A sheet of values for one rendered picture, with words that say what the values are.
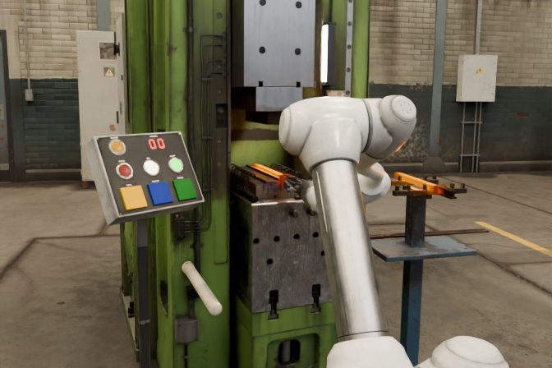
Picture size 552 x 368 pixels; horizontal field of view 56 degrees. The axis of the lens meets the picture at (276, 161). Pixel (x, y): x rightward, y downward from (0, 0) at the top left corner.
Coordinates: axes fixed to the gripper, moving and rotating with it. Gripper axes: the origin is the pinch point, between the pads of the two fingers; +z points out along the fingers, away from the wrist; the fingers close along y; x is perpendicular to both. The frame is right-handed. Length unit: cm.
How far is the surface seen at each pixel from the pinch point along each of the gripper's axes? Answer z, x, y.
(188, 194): -11.8, 0.1, -42.9
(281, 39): 8, 55, -2
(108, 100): 547, -3, -33
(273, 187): 5.1, -3.6, -4.5
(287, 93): 6.7, 34.2, 1.1
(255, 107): 6.6, 28.7, -12.4
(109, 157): -13, 14, -69
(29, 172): 625, -112, -140
